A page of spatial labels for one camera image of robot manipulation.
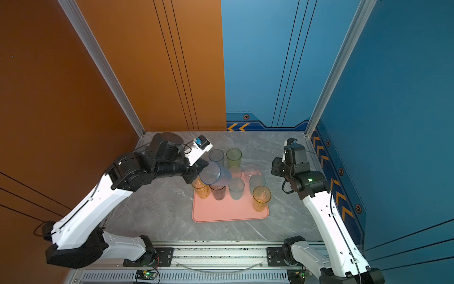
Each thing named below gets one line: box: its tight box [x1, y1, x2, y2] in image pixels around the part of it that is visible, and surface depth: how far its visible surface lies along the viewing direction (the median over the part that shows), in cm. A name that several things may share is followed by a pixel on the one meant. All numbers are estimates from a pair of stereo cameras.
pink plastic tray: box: [191, 173, 270, 224], surface depth 90 cm
